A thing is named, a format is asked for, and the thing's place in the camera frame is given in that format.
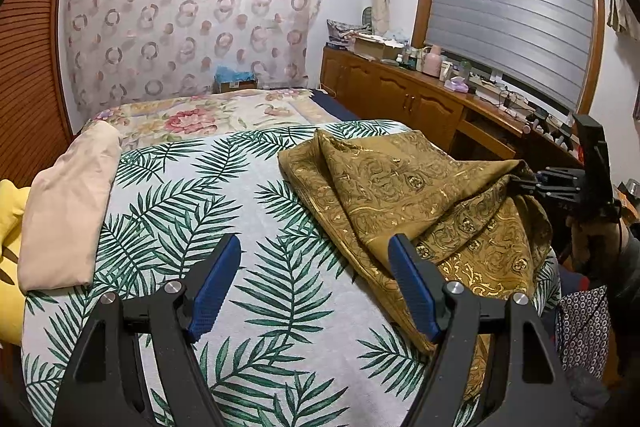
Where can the gold brown patterned scarf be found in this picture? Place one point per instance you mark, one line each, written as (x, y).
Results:
(464, 216)

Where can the circle pattern curtain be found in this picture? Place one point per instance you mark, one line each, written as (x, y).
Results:
(126, 51)

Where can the wooden slatted wardrobe door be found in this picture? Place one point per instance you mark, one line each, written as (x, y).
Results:
(35, 127)

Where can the dark dotted cloth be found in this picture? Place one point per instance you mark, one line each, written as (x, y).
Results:
(582, 331)

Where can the pink bottle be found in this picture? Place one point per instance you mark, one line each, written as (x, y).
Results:
(432, 62)

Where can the wooden sideboard cabinet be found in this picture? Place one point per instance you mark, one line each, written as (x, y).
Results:
(462, 125)

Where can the yellow plush toy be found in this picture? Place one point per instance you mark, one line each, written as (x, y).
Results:
(12, 207)

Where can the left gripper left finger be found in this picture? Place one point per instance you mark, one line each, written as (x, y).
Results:
(104, 383)

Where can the grey window blind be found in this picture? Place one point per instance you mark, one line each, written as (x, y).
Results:
(543, 44)

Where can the floral bedspread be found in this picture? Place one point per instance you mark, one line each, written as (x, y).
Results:
(150, 123)

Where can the beige folded cloth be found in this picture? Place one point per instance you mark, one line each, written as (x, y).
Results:
(65, 210)

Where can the palm leaf print blanket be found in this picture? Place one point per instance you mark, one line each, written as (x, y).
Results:
(300, 340)

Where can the person's right hand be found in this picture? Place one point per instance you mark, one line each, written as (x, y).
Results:
(596, 245)

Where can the blue item on box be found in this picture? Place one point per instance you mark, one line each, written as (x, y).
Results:
(225, 74)

